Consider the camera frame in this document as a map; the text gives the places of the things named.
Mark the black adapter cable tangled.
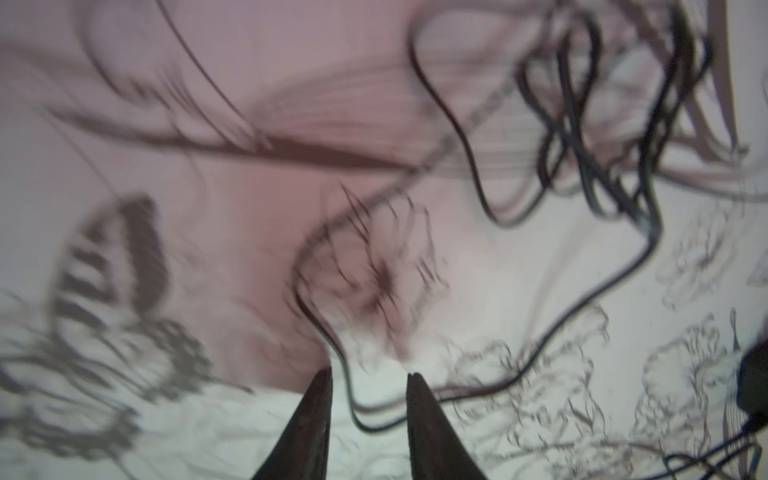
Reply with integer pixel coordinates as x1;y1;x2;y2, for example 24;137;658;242
647;413;767;480

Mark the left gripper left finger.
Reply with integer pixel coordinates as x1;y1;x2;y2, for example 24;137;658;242
252;367;333;480

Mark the black power cable with plug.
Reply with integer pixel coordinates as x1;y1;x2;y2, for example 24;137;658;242
290;0;715;433

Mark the black power adapter near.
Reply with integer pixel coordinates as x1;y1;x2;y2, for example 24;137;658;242
736;340;768;418

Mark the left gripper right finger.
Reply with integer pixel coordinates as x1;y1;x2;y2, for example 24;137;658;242
406;373;486;480

